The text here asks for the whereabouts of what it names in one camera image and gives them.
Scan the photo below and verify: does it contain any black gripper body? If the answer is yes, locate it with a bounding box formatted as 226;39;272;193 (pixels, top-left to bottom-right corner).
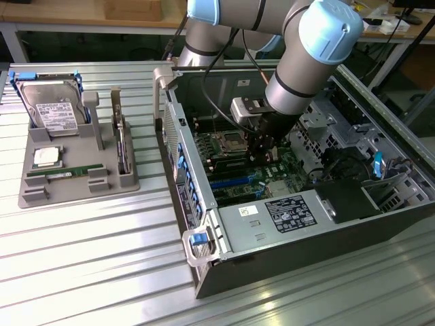
251;111;300;142

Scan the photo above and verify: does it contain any green RAM stick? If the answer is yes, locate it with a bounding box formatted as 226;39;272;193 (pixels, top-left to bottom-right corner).
212;155;251;170
26;164;105;179

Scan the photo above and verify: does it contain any green motherboard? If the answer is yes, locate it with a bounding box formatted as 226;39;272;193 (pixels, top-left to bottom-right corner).
192;113;310;209

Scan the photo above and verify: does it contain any CPU socket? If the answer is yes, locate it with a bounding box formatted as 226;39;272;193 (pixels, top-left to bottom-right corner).
211;130;252;154

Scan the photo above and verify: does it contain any silver chipset heatsink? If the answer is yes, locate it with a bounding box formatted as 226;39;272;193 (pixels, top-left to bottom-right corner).
266;181;300;200

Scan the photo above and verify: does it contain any blue expansion slot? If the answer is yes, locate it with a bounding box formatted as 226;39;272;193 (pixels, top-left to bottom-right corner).
209;174;258;190

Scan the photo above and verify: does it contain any perforated metal drive cage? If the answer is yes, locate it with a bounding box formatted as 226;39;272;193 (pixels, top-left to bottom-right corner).
288;101;341;177

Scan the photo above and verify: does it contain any grey power supply unit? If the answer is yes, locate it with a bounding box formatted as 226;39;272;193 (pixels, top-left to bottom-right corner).
217;189;337;256

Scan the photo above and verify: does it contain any black plastic shroud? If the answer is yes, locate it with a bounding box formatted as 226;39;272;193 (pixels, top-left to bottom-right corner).
314;179;383;224

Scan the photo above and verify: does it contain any silver metal disk bay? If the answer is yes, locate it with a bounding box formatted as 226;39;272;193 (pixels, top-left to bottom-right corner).
346;124;429;213

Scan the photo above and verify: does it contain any black open PC case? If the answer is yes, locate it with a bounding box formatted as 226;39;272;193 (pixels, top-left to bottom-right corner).
152;59;435;300

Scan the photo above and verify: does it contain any graphics card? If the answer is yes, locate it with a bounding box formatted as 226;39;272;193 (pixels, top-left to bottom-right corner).
110;87;133;176

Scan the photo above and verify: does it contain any orange and white box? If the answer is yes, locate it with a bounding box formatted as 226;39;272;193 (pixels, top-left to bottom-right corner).
363;18;383;33

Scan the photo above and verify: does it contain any black tripod pole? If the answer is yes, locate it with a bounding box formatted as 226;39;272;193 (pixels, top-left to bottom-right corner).
368;15;435;96

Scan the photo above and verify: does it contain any black monitor stand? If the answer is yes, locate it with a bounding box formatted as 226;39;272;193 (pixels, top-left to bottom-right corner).
392;0;424;25

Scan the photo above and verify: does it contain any grey parts rack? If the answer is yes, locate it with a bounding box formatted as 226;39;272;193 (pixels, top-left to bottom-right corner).
17;90;142;209

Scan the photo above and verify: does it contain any silver CPU chip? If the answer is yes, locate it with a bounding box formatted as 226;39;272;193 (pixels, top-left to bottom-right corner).
31;146;65;170

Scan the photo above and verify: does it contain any wooden workbench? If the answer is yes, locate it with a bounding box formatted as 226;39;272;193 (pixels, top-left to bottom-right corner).
0;0;435;45

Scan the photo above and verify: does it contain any thick black looped cable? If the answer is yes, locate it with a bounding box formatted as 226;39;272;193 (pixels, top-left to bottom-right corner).
201;29;258;133

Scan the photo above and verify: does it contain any thin black copper-tipped cable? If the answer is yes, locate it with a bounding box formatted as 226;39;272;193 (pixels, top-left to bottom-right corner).
242;29;273;84

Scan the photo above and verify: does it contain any blue cable tab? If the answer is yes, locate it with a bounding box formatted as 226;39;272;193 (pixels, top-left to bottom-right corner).
372;151;385;177

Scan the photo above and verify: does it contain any black cable with metal plug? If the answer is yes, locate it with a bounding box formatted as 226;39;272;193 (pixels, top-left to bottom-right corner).
162;15;190;62

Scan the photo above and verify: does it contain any hard disk with blue bracket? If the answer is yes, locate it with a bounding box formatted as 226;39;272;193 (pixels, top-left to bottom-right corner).
8;70;92;137

